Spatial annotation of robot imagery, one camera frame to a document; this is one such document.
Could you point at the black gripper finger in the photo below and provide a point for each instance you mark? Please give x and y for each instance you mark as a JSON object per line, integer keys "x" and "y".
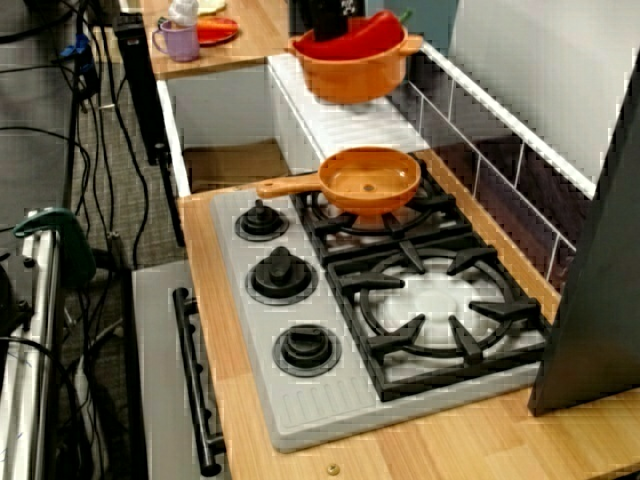
{"x": 303, "y": 15}
{"x": 332, "y": 20}

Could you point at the red toy chili pepper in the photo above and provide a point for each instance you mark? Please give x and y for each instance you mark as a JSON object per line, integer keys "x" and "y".
{"x": 370, "y": 37}

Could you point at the orange toy pot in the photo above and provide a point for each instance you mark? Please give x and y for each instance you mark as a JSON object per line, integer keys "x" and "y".
{"x": 355, "y": 80}

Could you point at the orange toy frying pan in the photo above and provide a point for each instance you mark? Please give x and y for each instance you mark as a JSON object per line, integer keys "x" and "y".
{"x": 370, "y": 197}

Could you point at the red toy plate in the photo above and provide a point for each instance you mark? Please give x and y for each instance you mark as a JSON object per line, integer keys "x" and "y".
{"x": 217, "y": 32}

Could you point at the cream round toy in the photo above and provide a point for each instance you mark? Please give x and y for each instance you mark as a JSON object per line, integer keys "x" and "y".
{"x": 212, "y": 5}

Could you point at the white toy sink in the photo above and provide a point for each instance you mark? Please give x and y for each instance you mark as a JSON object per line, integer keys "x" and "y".
{"x": 370, "y": 130}

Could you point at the white toy in cup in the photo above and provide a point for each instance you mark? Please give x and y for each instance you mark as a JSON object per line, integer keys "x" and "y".
{"x": 182, "y": 11}

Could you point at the purple plastic cup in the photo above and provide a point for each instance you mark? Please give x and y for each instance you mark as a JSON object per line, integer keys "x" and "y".
{"x": 180, "y": 42}

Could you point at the brown cardboard sheet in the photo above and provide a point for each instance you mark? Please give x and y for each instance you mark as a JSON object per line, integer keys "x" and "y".
{"x": 230, "y": 167}

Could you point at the black upright bar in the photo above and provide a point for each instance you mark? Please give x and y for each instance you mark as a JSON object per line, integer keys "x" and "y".
{"x": 140, "y": 90}

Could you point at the black burner grate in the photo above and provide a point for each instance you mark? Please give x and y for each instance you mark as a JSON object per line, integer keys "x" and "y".
{"x": 304, "y": 216}
{"x": 385, "y": 345}

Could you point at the black stove knob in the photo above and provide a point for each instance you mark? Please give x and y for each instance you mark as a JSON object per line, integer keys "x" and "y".
{"x": 261, "y": 226}
{"x": 280, "y": 275}
{"x": 306, "y": 350}

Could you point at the blue connector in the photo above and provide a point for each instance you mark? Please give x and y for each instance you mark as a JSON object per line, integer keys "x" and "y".
{"x": 75, "y": 47}

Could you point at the dark grey board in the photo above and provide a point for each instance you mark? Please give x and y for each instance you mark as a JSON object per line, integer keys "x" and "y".
{"x": 600, "y": 300}

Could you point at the grey oven door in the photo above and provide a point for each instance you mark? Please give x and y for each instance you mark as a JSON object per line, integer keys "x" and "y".
{"x": 155, "y": 375}

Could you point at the grey toy stove plate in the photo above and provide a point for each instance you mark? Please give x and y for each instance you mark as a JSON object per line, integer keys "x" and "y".
{"x": 320, "y": 410}

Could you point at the brass screw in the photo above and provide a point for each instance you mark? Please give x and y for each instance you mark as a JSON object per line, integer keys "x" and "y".
{"x": 333, "y": 469}

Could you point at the aluminium frame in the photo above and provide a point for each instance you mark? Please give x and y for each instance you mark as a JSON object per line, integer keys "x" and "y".
{"x": 25, "y": 400}

